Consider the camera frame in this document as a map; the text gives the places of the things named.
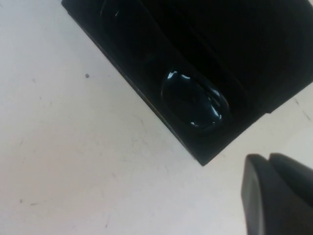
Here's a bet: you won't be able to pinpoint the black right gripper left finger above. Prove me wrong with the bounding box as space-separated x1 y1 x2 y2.
241 153 313 235

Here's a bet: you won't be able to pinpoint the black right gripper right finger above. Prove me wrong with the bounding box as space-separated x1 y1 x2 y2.
269 152 313 196

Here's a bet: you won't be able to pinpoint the black framed glasses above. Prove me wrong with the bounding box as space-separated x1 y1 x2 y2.
99 0 232 135

